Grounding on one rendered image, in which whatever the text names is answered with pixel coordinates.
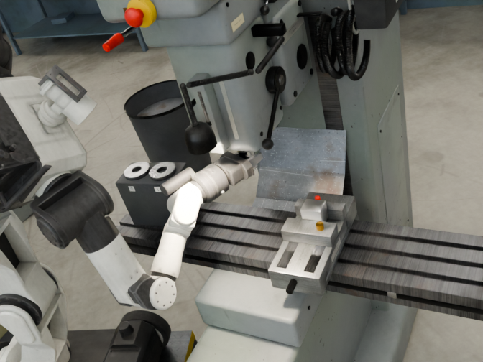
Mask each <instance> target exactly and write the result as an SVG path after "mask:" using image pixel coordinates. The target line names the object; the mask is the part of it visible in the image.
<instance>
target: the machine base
mask: <svg viewBox="0 0 483 362"><path fill-rule="evenodd" d="M417 309H418V308H414V307H408V306H404V305H396V304H391V306H390V309H389V310H388V311H382V310H376V309H372V311H371V313H370V316H369V319H368V321H367V325H366V327H365V329H364V333H363V336H362V339H361V341H360V344H359V347H358V350H357V352H356V355H355V358H354V361H353V362H403V359H404V355H405V351H406V348H407V345H408V341H409V337H410V333H411V330H412V327H413V323H414V319H415V315H416V312H417Z"/></svg>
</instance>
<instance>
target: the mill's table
mask: <svg viewBox="0 0 483 362"><path fill-rule="evenodd" d="M296 216H297V215H296V212H290V211H283V210H273V209H267V208H256V207H251V206H245V205H234V204H228V203H217V202H210V203H202V204H201V206H200V209H199V211H198V217H197V220H196V222H195V227H194V229H193V230H192V231H191V234H190V235H189V237H188V238H187V241H186V243H185V248H184V252H183V256H182V262H185V263H189V264H195V265H199V266H206V267H210V268H214V269H221V270H225V271H229V272H236V273H240V274H246V275H250V276H254V277H261V278H265V279H270V276H269V273H268V269H269V267H270V265H271V263H272V262H273V260H274V258H275V256H276V254H277V252H278V250H279V249H280V247H281V245H282V242H283V239H282V234H281V229H282V227H283V226H284V224H285V221H286V220H287V219H288V218H296ZM119 223H120V226H116V227H117V229H118V230H119V232H120V234H121V235H122V237H123V238H124V240H125V241H126V243H127V245H128V246H129V248H130V249H131V250H132V252H134V253H138V254H144V255H148V256H155V255H156V253H157V250H158V248H159V245H160V240H161V238H162V232H163V230H164V226H149V225H135V224H133V221H132V219H131V217H130V215H129V214H126V215H125V216H124V217H123V218H122V219H121V220H120V221H119ZM326 290H327V291H331V292H338V293H342V294H348V295H352V296H357V297H363V298H367V299H371V300H378V301H382V302H389V303H392V304H396V305H404V306H408V307H414V308H418V309H422V310H429V311H433V312H439V313H443V314H448V315H455V316H459V317H465V318H469V319H473V320H480V321H483V236H475V235H469V234H463V233H453V232H447V231H436V230H431V229H424V228H414V227H407V226H397V225H391V224H385V223H374V222H369V221H358V220H354V222H353V224H352V226H351V229H350V232H349V234H348V236H347V238H346V241H345V243H344V246H343V248H342V250H341V253H340V255H339V258H338V261H337V262H336V265H335V267H334V270H333V273H332V275H331V278H330V279H329V282H328V284H327V287H326Z"/></svg>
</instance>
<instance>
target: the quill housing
mask: <svg viewBox="0 0 483 362"><path fill-rule="evenodd" d="M255 24H264V22H263V18H262V16H261V15H259V16H258V17H257V18H256V19H255V20H254V21H253V22H252V23H251V24H250V25H249V26H248V27H247V28H246V29H245V30H244V31H243V32H242V33H241V34H240V35H239V36H238V37H237V38H236V39H235V40H234V41H233V42H232V43H231V44H229V45H202V46H181V47H167V53H168V56H169V58H170V62H171V65H172V68H173V71H174V74H175V77H176V80H177V82H178V86H179V89H180V92H181V95H182V97H183V94H182V91H181V88H180V84H181V83H184V84H186V83H188V81H189V80H190V79H191V78H192V77H193V76H194V75H195V74H197V73H208V74H209V75H210V77H211V78H212V77H215V76H220V75H225V74H231V73H236V72H240V71H245V70H249V69H253V71H254V75H250V76H247V77H246V76H245V77H241V78H236V79H231V80H225V81H220V82H217V83H212V84H213V89H214V91H215V94H216V98H217V101H218V106H219V108H220V112H221V115H222V119H223V121H224V126H225V129H226V133H227V136H228V138H229V143H230V146H229V148H228V149H227V150H235V151H246V152H255V151H258V150H260V149H261V148H262V141H263V140H264V139H266V138H267V131H268V127H269V122H270V116H271V111H272V104H273V100H274V95H275V94H271V93H269V91H268V90H267V87H266V84H265V77H266V73H267V71H268V69H269V68H270V67H272V66H273V64H272V58H271V59H270V61H269V62H268V63H267V65H266V66H265V67H264V69H263V71H262V72H261V73H260V74H256V73H255V69H256V68H257V66H258V65H259V64H260V63H261V61H262V60H263V59H264V57H265V56H266V54H267V53H268V52H269V51H270V49H269V46H268V45H267V37H253V36H252V31H251V28H252V27H253V26H254V25H255ZM183 101H184V104H185V99H184V97H183ZM185 107H186V104H185ZM186 110H187V112H188V109H187V107H186ZM193 110H194V112H195V116H196V119H197V121H201V122H202V119H201V115H200V113H199V110H198V106H197V104H196V105H195V106H194V107H193ZM189 115H190V114H189V113H188V117H189V119H190V123H191V124H192V121H191V118H190V116H189ZM282 117H283V111H282V104H281V101H280V94H279V98H278V102H277V110H276V114H275V122H274V126H273V130H272V132H273V131H274V130H275V128H276V127H277V125H278V124H279V123H280V121H281V120H282Z"/></svg>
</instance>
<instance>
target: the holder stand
mask: <svg viewBox="0 0 483 362"><path fill-rule="evenodd" d="M186 168H188V166H187V164H186V163H174V162H132V163H131V164H130V165H129V166H128V167H127V168H126V169H125V171H124V173H123V174H122V175H121V177H120V178H119V179H118V180H117V181H116V186H117V188H118V191H119V193H120V195H121V198H122V200H123V201H124V204H125V206H126V209H127V210H128V212H129V215H130V217H131V219H132V221H133V224H135V225H149V226H165V224H166V223H167V221H168V218H169V217H170V214H171V213H170V211H169V210H168V209H167V200H168V198H169V197H170V196H171V195H172V194H173V193H175V192H176V191H178V190H179V189H180V188H181V187H180V188H179V189H177V190H176V191H175V192H173V193H171V194H169V195H168V196H166V195H165V194H164V193H163V192H162V191H161V188H160V185H161V184H163V183H164V182H166V181H168V180H169V179H170V178H172V177H174V176H176V175H177V174H178V173H180V172H182V171H183V170H185V169H186Z"/></svg>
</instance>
